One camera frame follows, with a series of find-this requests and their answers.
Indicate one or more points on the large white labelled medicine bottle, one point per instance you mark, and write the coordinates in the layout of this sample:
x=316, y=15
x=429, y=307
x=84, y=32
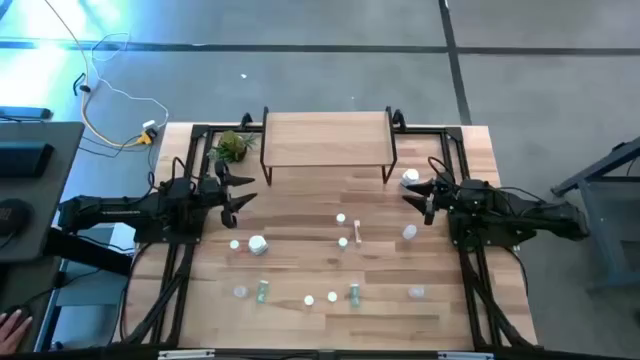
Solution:
x=410, y=175
x=258, y=244

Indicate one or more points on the silver metal bracket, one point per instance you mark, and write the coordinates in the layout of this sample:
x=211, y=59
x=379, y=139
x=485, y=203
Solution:
x=185, y=354
x=465, y=355

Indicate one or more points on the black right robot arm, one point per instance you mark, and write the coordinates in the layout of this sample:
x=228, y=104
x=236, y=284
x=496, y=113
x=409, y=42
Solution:
x=540, y=212

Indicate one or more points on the black aluminium table frame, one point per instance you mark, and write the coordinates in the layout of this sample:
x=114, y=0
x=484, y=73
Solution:
x=454, y=134

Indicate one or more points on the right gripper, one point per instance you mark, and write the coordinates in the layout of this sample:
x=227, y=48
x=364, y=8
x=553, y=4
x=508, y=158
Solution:
x=445, y=195

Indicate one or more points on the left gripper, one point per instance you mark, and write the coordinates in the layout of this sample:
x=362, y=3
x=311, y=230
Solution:
x=212, y=192

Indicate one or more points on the potted succulent plant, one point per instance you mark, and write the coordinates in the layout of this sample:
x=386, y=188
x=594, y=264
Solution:
x=232, y=145

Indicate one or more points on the wooden shelf black metal frame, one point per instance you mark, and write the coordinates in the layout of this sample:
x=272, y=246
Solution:
x=325, y=140

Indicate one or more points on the translucent green medicine vial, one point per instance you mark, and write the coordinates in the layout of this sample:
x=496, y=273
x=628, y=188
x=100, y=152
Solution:
x=354, y=295
x=262, y=291

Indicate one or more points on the orange medicine bottle white cap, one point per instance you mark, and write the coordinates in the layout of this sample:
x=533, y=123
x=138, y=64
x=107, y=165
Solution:
x=234, y=244
x=309, y=300

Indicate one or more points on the blue-grey metal table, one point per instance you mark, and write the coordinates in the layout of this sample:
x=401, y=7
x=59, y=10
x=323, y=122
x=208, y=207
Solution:
x=605, y=210

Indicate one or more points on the black rectangular device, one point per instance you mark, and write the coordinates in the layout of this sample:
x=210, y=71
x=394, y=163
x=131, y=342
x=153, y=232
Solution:
x=25, y=160

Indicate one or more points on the black clamp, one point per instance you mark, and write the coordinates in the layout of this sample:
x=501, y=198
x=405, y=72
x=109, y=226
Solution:
x=398, y=120
x=245, y=121

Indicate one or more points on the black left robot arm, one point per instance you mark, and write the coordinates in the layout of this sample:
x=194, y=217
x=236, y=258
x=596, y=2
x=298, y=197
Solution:
x=115, y=210

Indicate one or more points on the dark grey desk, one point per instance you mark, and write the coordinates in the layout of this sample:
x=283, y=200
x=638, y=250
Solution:
x=50, y=200

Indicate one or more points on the slim labelled medicine bottle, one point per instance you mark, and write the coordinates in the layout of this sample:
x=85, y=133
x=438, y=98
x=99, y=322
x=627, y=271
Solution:
x=357, y=231

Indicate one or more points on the person's hand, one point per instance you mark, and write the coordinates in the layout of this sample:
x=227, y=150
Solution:
x=12, y=332

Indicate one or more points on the round black puck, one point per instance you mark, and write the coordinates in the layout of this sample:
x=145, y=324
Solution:
x=12, y=216

